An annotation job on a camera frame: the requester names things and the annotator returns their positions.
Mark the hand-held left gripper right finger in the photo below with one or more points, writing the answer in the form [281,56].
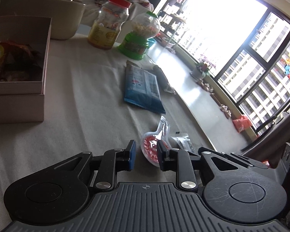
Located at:
[160,155]

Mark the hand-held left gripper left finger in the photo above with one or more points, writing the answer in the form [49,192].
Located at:
[133,155]

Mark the red jelly pouch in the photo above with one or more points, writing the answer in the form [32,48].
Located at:
[151,147]

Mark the pink cardboard box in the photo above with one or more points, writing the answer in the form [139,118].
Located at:
[19,106]

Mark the red yellow snack packet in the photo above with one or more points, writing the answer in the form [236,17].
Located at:
[4,50]

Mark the small clear packet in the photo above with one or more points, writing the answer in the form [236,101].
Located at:
[183,142]

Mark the blue snack packet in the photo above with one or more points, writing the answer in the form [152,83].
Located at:
[142,89]

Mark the window sill ledge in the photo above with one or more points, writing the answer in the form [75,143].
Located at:
[186,87]

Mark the grey snack packet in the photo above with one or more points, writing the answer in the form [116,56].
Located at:
[162,77]

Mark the small brown figurine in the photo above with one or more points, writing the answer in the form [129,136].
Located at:
[205,87]
[224,109]

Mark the potted plant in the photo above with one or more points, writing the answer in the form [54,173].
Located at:
[201,69]

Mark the black chair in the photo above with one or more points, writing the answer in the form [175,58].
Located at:
[265,127]

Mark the green candy dispenser jar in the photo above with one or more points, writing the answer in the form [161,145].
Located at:
[135,43]

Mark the teal small bowl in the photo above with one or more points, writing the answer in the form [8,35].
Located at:
[151,42]

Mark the plastic jar with red lid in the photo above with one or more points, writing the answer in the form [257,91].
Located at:
[108,24]

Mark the storage shelf rack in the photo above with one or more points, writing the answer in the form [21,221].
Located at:
[171,17]

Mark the window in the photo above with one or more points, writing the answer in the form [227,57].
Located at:
[232,29]

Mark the white pink cloth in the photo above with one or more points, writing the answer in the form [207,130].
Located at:
[137,1]

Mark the beige bowl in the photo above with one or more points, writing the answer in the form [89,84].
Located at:
[46,19]

